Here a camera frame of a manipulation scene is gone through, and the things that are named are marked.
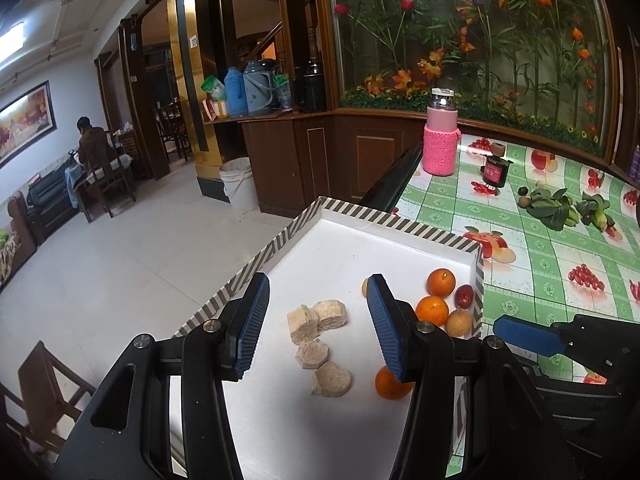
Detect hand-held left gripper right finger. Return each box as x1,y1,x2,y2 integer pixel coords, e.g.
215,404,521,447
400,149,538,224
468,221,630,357
366,274,581,480

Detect grey blue thermos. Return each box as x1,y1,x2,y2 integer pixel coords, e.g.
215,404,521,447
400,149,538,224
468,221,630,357
243,60,277,116

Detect clear bottle with green label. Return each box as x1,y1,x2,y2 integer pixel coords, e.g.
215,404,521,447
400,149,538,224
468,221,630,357
274,74,293,110

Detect green snack packet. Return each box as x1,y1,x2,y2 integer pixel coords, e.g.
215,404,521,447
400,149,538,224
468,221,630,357
201,75,227,102

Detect dark leafy greens bunch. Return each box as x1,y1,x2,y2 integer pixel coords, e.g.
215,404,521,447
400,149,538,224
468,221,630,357
529,189,573,232

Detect ceiling light panel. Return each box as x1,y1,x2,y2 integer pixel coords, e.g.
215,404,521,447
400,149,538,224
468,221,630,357
0,22,25,68

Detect black kettle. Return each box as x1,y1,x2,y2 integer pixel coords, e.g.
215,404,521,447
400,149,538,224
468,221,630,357
295,57,328,113

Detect leafy greens with pale stalks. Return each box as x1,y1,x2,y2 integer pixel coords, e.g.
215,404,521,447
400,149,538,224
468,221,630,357
575,192,619,233

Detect white box with striped rim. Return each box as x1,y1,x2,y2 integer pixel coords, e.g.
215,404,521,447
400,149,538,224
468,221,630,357
170,197,485,480

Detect artificial flower display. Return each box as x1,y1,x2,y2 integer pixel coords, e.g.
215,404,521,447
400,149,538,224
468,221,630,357
325,0,613,148

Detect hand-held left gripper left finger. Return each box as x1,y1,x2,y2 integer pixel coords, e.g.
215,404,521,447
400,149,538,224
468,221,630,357
52,272,271,480

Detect wooden cabinet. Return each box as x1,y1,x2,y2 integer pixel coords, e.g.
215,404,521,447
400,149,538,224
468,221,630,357
202,107,423,218

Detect brown wooden chair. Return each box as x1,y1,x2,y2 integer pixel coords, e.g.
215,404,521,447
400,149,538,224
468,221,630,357
0,340,98,461

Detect dark jar with red label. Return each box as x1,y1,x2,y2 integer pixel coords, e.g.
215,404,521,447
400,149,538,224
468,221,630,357
481,156,513,189

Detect pink bottle with knitted sleeve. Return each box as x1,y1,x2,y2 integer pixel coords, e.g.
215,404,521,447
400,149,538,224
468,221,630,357
423,87,461,177

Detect wooden dining chair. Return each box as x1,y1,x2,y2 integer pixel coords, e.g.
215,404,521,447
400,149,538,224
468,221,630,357
75,155,137,222

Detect dark leather sofa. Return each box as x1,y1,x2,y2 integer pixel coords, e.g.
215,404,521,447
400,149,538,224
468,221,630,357
27,160,81,241

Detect brown armchair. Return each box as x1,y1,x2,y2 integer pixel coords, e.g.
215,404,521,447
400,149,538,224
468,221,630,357
7,192,38,261

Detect orange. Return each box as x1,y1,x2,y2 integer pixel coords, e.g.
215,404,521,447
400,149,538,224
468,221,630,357
375,366,416,401
416,295,450,326
426,268,457,297

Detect framed wall painting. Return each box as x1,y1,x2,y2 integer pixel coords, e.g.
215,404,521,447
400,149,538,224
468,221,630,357
0,80,53,168

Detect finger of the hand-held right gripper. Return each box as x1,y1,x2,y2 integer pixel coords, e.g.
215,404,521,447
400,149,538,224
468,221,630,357
517,360,621,401
492,314,640,391

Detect white plastic bucket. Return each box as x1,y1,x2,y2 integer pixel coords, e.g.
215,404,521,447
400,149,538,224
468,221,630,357
220,157,260,211

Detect gold pillar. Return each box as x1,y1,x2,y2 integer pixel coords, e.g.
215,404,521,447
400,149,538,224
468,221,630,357
166,0,224,196

